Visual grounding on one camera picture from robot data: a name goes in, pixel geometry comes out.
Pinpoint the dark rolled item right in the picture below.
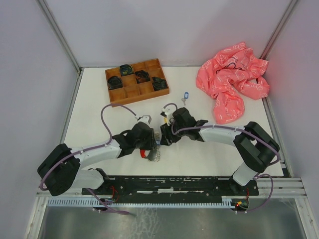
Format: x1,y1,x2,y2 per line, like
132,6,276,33
152,77,167,91

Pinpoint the white slotted cable duct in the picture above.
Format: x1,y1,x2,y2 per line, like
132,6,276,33
46,196,237,207

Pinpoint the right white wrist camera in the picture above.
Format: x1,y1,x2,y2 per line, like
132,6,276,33
160,108,173,120

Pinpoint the aluminium frame post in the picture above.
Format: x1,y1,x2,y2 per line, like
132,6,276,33
36,0,81,72
260,0,300,60

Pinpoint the right aluminium frame post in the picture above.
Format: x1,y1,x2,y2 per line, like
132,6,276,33
260,0,300,60

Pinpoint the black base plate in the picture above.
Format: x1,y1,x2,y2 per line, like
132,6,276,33
93,175,259,197

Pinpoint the dark rolled item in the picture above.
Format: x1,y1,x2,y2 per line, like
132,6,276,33
135,70,151,84
152,77,167,91
119,64,134,76
107,76,123,90

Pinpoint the dark rolled item left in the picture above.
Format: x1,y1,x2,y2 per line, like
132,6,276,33
107,76,123,90

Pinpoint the purple cable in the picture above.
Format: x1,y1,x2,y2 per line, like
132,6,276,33
39,103,138,191
163,102,280,215

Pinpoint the pink patterned cloth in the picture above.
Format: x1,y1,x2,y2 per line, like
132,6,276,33
196,42,270,124

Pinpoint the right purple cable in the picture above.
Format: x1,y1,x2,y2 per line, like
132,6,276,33
163,102,280,215

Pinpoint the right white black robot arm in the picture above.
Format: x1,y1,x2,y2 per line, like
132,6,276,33
160,106,280,195

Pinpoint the dark rolled item middle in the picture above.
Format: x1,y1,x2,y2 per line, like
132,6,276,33
135,70,151,84

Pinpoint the dark rolled item top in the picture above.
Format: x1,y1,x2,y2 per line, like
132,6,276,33
119,64,134,76

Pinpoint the aluminium frame rail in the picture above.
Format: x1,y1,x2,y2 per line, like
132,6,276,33
255,178,307,199

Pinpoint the red carabiner keyring with keys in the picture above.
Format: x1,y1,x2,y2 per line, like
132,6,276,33
140,145,160,162

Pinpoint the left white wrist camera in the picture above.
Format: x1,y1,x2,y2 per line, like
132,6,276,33
136,115,152,125

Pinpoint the key with blue tag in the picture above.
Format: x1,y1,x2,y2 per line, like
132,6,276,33
181,92,189,106

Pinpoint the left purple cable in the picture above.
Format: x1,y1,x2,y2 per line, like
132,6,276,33
39,103,138,191

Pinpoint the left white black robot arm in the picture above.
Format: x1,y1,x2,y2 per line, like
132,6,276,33
37,122,157,196

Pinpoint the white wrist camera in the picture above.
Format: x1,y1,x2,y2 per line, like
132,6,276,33
160,108,173,120
136,115,152,125

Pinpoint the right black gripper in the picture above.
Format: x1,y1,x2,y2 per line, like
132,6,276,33
159,119,187,146

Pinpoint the left aluminium frame post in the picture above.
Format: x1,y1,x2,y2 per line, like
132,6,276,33
36,0,81,72

